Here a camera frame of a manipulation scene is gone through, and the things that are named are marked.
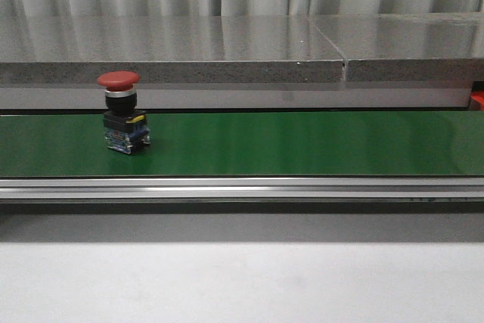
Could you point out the red mushroom push button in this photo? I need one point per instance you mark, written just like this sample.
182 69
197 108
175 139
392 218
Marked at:
125 127

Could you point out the green conveyor belt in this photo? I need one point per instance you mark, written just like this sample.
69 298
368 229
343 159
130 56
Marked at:
274 143

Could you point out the grey stone slab left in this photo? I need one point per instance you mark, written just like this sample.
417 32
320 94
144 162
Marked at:
47 51

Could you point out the grey stone slab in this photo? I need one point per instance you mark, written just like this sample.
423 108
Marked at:
47 51
429 49

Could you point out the grey stone slab right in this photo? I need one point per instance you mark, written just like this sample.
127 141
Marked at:
429 49

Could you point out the white base panel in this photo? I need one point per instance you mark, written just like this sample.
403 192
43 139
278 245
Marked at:
244 96

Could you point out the red plastic tray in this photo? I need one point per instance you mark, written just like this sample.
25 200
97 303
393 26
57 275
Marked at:
477 100

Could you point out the aluminium conveyor frame rail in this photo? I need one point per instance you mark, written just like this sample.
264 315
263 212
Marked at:
204 189

